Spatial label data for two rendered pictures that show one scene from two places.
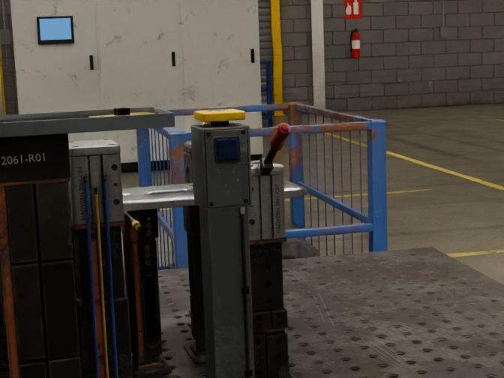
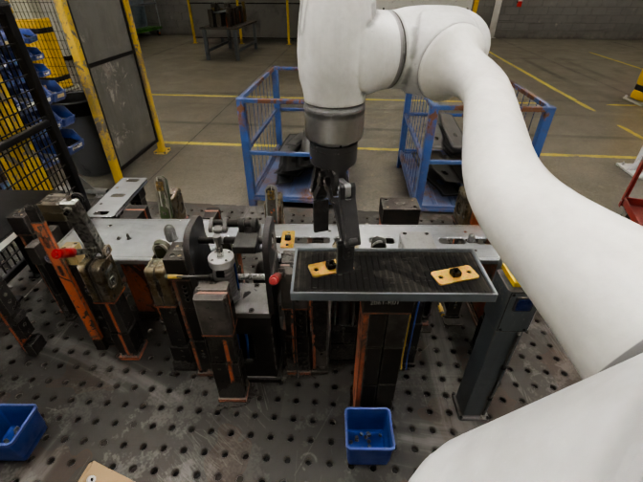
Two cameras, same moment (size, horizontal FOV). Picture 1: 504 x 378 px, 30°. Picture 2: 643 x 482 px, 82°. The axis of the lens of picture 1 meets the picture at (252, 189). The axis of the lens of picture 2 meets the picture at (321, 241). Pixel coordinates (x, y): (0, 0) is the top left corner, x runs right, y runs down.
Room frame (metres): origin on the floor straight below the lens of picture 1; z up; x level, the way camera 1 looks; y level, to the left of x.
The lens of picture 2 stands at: (0.66, 0.26, 1.62)
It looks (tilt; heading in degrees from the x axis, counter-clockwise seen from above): 35 degrees down; 16
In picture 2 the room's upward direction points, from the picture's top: straight up
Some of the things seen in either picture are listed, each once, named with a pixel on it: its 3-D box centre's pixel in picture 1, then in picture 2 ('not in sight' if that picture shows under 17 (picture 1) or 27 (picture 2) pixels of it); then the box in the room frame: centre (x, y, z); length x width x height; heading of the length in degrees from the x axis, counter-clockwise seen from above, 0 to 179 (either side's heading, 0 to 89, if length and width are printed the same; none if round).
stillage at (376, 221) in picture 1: (248, 226); (456, 143); (3.93, 0.02, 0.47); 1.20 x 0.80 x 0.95; 13
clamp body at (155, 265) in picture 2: not in sight; (175, 316); (1.22, 0.83, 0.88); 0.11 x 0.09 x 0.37; 16
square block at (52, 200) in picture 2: not in sight; (76, 245); (1.41, 1.35, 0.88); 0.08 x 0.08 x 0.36; 16
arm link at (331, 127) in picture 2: not in sight; (334, 120); (1.21, 0.40, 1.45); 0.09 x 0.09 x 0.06
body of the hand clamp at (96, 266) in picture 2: not in sight; (116, 310); (1.20, 1.01, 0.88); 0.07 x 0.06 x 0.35; 16
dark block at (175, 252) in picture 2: not in sight; (195, 315); (1.22, 0.76, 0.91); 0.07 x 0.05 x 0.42; 16
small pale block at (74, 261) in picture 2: not in sight; (94, 297); (1.22, 1.09, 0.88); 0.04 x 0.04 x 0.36; 16
